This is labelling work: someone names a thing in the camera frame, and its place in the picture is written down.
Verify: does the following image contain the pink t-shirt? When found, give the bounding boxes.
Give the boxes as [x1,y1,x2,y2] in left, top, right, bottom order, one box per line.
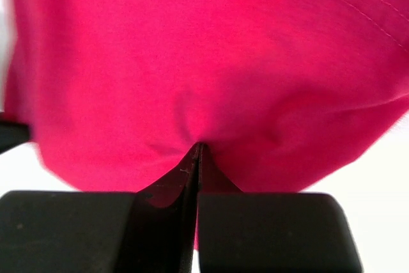
[4,0,408,192]

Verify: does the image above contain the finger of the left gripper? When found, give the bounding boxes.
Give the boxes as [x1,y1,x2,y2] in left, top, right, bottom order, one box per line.
[0,111,31,153]

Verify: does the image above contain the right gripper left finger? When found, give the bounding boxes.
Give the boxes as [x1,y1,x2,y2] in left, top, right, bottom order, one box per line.
[1,144,202,272]

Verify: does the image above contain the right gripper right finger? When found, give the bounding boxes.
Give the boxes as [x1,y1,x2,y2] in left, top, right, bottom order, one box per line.
[197,145,362,272]

